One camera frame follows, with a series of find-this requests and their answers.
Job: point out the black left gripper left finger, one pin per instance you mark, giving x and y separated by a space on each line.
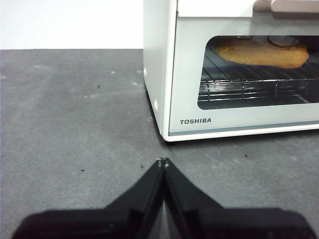
99 224

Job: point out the cream Toshiba toaster oven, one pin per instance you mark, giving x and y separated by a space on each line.
157 62

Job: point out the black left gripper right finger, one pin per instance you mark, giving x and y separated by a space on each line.
224 224

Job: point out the yellow corn cob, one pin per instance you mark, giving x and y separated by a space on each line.
261 57

